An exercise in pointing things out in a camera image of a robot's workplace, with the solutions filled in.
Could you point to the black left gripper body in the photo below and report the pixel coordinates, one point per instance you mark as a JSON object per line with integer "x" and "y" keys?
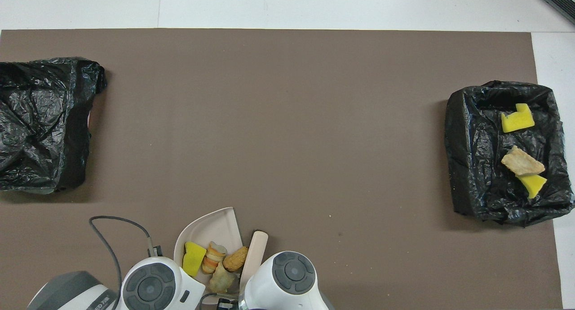
{"x": 226, "y": 306}

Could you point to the pale striped bread piece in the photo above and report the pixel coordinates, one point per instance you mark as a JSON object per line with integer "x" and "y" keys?
{"x": 222, "y": 281}

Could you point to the brown bread roll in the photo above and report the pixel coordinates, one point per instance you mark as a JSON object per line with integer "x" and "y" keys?
{"x": 236, "y": 259}

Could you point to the orange striped bread piece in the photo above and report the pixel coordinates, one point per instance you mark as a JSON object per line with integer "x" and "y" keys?
{"x": 214, "y": 257}

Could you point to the beige hand brush black bristles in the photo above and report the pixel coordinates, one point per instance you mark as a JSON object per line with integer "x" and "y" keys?
{"x": 254, "y": 256}

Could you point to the plain yellow sponge piece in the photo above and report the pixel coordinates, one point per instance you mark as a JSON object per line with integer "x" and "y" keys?
{"x": 194, "y": 258}

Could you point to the beige plastic dustpan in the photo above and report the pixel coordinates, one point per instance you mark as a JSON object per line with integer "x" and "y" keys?
{"x": 211, "y": 229}

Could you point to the pale crusty bread chunk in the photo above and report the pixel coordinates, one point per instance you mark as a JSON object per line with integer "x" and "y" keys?
{"x": 521, "y": 162}

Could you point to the yellow green sponge piece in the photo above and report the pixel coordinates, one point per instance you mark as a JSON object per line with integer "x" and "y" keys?
{"x": 532, "y": 184}
{"x": 516, "y": 120}

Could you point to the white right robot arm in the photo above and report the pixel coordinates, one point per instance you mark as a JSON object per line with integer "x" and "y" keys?
{"x": 292, "y": 274}

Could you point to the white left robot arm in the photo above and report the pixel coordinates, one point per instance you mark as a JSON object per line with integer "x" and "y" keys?
{"x": 150, "y": 287}

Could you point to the bin lined with black bag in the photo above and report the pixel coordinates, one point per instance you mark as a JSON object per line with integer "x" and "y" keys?
{"x": 36, "y": 112}
{"x": 476, "y": 166}

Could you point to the brown table mat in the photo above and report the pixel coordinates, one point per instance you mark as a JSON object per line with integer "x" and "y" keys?
{"x": 269, "y": 121}

